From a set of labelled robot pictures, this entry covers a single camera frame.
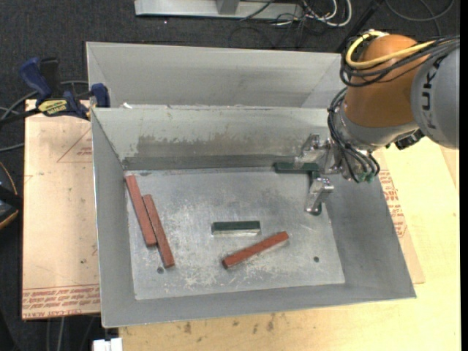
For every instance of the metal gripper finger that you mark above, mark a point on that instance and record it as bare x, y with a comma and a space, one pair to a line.
312, 152
319, 190

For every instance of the dark green flat block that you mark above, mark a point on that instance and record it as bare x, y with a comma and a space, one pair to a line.
292, 167
236, 227

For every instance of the red-brown flat block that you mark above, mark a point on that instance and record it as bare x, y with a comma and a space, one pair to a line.
256, 249
159, 232
140, 210

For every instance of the grey metal bin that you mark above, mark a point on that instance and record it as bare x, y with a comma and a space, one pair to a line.
219, 196

